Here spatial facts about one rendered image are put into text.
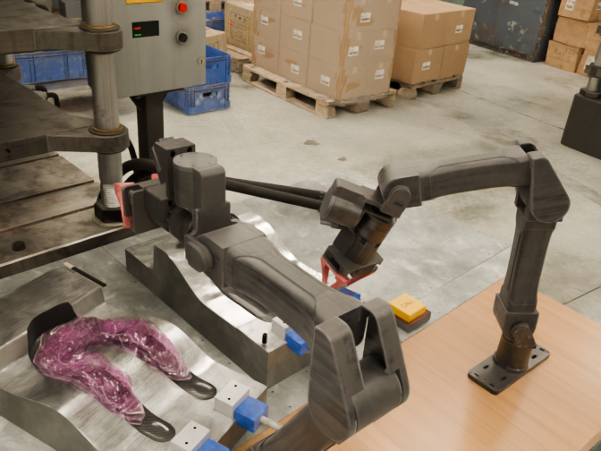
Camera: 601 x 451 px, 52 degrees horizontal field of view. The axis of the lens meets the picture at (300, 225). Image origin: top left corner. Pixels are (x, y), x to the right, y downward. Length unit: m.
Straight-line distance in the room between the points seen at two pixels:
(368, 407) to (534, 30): 7.45
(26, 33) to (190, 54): 0.49
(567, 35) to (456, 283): 6.48
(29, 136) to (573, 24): 6.84
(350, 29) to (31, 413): 4.18
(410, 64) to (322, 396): 5.15
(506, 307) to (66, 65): 4.06
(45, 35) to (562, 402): 1.33
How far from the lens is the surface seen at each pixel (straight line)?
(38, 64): 4.79
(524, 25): 8.04
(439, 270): 1.59
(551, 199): 1.10
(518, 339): 1.25
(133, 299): 1.40
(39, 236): 1.70
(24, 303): 1.24
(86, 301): 1.24
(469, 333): 1.40
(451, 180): 1.06
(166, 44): 1.81
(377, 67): 5.22
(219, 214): 0.81
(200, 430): 1.00
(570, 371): 1.40
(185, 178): 0.79
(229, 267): 0.75
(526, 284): 1.21
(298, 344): 1.12
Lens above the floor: 1.61
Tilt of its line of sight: 29 degrees down
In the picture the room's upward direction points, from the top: 5 degrees clockwise
